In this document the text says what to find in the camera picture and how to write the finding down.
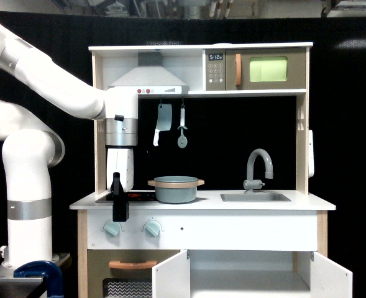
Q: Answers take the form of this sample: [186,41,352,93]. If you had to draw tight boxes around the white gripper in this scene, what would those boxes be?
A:
[106,148,134,222]

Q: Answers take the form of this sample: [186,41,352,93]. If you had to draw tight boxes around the grey-blue toy pot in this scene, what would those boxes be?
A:
[147,176,204,204]

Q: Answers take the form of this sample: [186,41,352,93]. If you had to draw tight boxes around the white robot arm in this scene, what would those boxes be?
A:
[0,24,138,268]

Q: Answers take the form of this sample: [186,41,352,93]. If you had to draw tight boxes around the left white cabinet door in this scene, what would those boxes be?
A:
[152,250,191,297]

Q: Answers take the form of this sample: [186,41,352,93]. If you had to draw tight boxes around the white cabinet door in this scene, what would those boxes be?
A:
[152,250,191,297]
[296,251,353,297]

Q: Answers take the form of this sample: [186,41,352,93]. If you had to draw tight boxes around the white wooden toy kitchen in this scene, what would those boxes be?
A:
[72,42,335,297]

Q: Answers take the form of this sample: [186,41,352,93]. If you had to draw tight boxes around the right white cabinet door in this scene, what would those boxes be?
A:
[296,251,353,297]

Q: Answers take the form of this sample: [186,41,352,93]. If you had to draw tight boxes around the left mint stove knob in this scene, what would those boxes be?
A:
[103,220,121,238]

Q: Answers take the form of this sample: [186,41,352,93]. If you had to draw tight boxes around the mint stove knob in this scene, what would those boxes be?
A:
[103,220,121,238]
[144,220,162,238]

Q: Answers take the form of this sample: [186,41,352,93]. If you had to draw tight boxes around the black toy hob plate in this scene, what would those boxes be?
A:
[95,191,157,203]

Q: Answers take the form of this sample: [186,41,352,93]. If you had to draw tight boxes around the right mint stove knob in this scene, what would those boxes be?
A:
[144,220,162,238]

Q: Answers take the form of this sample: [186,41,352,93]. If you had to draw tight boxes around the toy pizza cutter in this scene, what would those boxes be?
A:
[177,105,188,148]

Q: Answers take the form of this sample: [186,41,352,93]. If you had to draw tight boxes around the toy cleaver knife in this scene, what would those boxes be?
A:
[153,104,172,147]

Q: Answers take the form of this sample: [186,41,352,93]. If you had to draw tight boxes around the blue C-clamp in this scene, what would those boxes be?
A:
[13,261,65,298]

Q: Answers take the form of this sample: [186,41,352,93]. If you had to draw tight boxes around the grey toy sink basin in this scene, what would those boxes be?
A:
[221,192,291,202]

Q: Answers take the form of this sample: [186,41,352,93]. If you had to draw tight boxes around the grey toy range hood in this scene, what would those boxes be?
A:
[109,52,190,95]

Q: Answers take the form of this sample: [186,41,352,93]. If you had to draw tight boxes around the grey toy faucet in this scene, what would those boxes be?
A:
[243,148,273,193]

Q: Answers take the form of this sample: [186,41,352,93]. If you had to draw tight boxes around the white side-mounted holder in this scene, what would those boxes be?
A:
[308,130,314,178]

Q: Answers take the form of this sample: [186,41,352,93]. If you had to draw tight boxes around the toy microwave with green window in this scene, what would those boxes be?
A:
[204,48,306,91]

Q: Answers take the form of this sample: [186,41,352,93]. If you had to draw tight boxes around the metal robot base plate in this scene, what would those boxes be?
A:
[0,246,71,287]

